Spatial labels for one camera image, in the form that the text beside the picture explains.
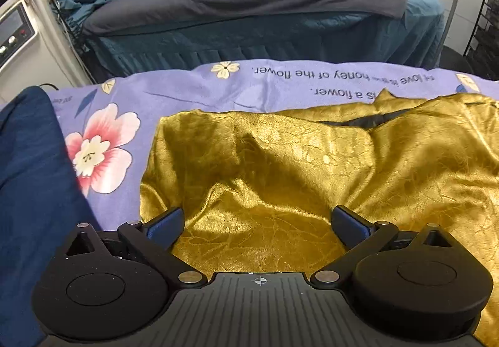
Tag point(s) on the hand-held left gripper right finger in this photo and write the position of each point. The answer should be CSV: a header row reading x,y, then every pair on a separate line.
x,y
351,228

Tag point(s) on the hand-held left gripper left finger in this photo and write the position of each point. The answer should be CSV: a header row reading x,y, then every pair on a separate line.
x,y
163,230

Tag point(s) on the gold velvet garment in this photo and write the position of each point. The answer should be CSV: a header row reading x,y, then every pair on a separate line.
x,y
273,175

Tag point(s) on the purple floral bedsheet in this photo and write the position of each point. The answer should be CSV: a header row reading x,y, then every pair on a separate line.
x,y
175,89

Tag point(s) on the navy blue cloth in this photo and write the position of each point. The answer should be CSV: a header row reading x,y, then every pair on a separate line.
x,y
31,175

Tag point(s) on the black stool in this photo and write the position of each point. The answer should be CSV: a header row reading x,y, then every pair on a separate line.
x,y
456,58

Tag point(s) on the teal skirted massage bed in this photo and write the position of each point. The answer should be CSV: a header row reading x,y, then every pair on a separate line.
x,y
273,42

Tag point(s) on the white machine with screen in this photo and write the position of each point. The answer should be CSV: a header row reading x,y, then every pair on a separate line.
x,y
15,42

